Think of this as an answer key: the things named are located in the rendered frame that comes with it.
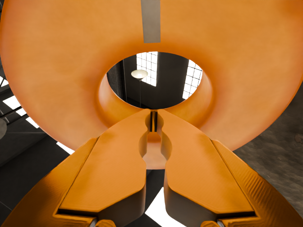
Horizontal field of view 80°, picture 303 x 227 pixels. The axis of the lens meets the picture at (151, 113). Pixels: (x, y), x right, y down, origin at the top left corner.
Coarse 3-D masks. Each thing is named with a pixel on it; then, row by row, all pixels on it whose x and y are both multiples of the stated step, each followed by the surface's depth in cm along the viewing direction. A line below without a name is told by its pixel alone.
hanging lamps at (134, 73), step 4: (132, 72) 665; (136, 72) 676; (140, 72) 679; (144, 72) 675; (136, 76) 672; (140, 76) 660; (144, 76) 669; (140, 80) 672; (140, 100) 744; (140, 104) 758; (4, 204) 418
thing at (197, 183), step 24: (168, 120) 11; (168, 144) 9; (192, 144) 9; (168, 168) 7; (192, 168) 7; (216, 168) 7; (168, 192) 7; (192, 192) 6; (216, 192) 6; (240, 192) 6; (192, 216) 6; (216, 216) 6; (240, 216) 6
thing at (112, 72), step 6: (0, 0) 606; (114, 66) 441; (120, 66) 473; (108, 72) 468; (114, 72) 453; (120, 72) 486; (114, 78) 468; (120, 78) 497; (114, 84) 482; (120, 84) 508; (114, 90) 497; (120, 90) 519; (120, 96) 532; (126, 96) 535; (126, 102) 549
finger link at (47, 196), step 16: (64, 160) 8; (80, 160) 8; (48, 176) 7; (64, 176) 7; (32, 192) 6; (48, 192) 6; (64, 192) 6; (16, 208) 6; (32, 208) 6; (48, 208) 6; (16, 224) 5; (32, 224) 5; (48, 224) 5; (64, 224) 5; (80, 224) 5
